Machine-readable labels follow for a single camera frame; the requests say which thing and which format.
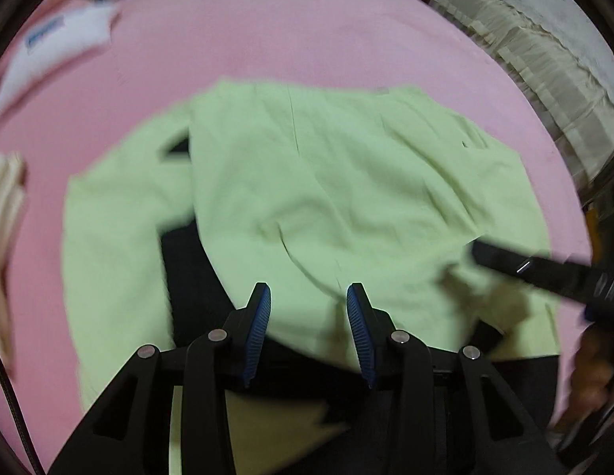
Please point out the pink bed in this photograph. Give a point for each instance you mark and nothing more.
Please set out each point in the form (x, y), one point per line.
(287, 34)

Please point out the white pillow with blue print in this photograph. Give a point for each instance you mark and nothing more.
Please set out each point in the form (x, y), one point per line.
(59, 44)

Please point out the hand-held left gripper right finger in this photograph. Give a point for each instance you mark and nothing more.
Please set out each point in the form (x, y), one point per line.
(361, 336)

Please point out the white folded towel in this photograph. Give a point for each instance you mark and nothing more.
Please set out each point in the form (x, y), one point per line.
(5, 237)

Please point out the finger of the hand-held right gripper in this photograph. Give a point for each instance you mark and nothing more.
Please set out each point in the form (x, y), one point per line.
(535, 269)

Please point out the person's right hand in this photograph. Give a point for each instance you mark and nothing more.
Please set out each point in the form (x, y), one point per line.
(594, 366)

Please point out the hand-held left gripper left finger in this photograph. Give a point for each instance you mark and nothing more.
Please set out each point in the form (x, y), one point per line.
(257, 336)

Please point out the green and black hooded jacket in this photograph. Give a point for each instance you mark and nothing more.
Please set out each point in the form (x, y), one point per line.
(336, 183)

